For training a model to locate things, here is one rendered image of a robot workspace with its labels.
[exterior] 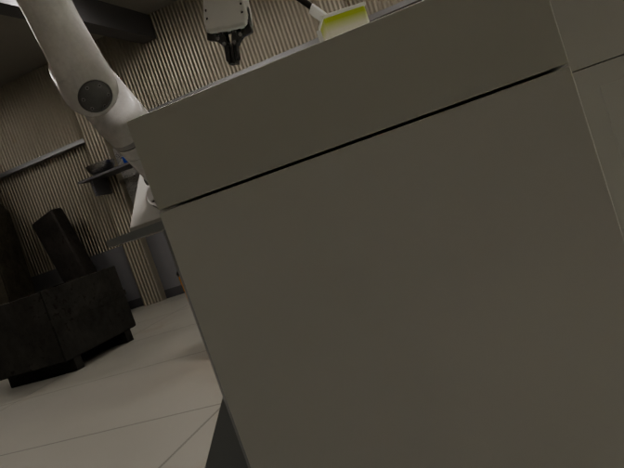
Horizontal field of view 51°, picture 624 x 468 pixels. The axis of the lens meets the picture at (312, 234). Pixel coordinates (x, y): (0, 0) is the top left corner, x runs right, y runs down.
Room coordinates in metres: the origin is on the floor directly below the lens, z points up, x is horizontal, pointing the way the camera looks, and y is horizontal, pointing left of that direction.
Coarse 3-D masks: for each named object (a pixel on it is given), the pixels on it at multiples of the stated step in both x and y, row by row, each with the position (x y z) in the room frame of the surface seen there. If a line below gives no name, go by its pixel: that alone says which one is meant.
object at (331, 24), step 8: (344, 8) 1.06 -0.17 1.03; (352, 8) 1.06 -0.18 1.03; (360, 8) 1.06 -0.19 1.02; (328, 16) 1.06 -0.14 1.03; (336, 16) 1.06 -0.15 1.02; (344, 16) 1.06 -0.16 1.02; (352, 16) 1.06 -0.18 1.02; (360, 16) 1.06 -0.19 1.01; (320, 24) 1.10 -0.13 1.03; (328, 24) 1.06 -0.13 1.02; (336, 24) 1.06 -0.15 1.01; (344, 24) 1.06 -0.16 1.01; (352, 24) 1.06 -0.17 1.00; (360, 24) 1.06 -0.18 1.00; (328, 32) 1.07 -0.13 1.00; (336, 32) 1.06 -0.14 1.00
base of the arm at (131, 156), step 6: (132, 150) 1.55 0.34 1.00; (126, 156) 1.57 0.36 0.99; (132, 156) 1.57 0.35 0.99; (138, 156) 1.57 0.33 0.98; (132, 162) 1.59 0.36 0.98; (138, 162) 1.58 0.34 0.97; (138, 168) 1.60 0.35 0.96; (144, 174) 1.62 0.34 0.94; (144, 180) 1.71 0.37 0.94; (150, 192) 1.72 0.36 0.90; (150, 198) 1.70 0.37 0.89
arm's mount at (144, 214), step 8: (144, 184) 1.77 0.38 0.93; (136, 192) 1.76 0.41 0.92; (144, 192) 1.75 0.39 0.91; (136, 200) 1.74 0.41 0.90; (144, 200) 1.73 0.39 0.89; (136, 208) 1.72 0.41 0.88; (144, 208) 1.70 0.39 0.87; (152, 208) 1.69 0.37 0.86; (168, 208) 1.66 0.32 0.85; (136, 216) 1.70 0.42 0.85; (144, 216) 1.68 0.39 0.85; (152, 216) 1.67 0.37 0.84; (160, 216) 1.65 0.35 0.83; (136, 224) 1.68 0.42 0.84; (144, 224) 1.67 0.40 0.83
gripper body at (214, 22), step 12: (204, 0) 1.47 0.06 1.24; (216, 0) 1.46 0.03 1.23; (228, 0) 1.45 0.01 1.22; (240, 0) 1.45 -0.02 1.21; (204, 12) 1.47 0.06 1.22; (216, 12) 1.46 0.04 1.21; (228, 12) 1.45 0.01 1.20; (240, 12) 1.45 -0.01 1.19; (216, 24) 1.46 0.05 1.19; (228, 24) 1.46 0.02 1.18; (240, 24) 1.45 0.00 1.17; (252, 24) 1.48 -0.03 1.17
